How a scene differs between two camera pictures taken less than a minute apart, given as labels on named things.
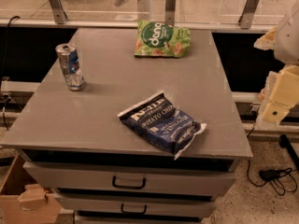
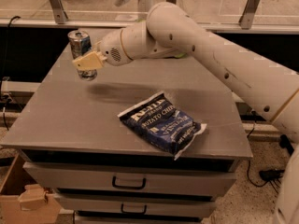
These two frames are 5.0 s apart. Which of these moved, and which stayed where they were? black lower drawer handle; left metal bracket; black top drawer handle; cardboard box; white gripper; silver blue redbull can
Moved: white gripper; silver blue redbull can
Stayed: black lower drawer handle; left metal bracket; cardboard box; black top drawer handle
